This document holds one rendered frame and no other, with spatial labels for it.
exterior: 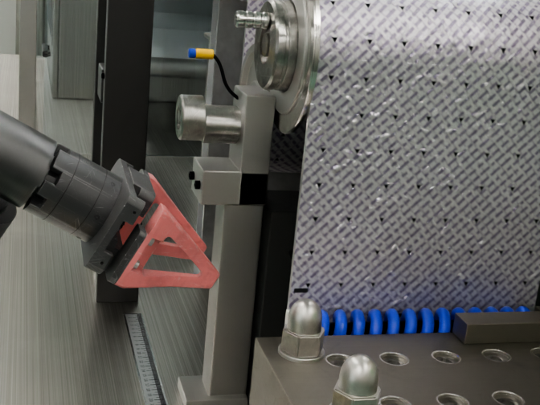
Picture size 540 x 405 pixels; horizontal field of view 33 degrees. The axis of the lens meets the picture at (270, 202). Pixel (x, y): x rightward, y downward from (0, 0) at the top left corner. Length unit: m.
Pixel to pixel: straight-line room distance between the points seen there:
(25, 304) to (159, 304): 0.16
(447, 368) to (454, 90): 0.23
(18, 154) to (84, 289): 0.49
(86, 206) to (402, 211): 0.27
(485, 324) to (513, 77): 0.21
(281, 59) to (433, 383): 0.28
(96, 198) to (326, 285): 0.21
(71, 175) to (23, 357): 0.34
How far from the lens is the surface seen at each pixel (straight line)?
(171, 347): 1.00
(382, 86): 0.74
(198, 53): 0.82
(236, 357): 0.88
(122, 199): 0.68
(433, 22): 0.76
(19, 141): 0.68
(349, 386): 0.62
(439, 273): 0.81
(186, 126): 0.79
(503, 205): 0.82
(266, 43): 0.77
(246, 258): 0.84
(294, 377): 0.68
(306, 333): 0.70
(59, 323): 1.05
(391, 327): 0.78
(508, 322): 0.79
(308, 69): 0.72
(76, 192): 0.68
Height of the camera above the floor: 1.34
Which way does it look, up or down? 17 degrees down
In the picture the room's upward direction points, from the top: 5 degrees clockwise
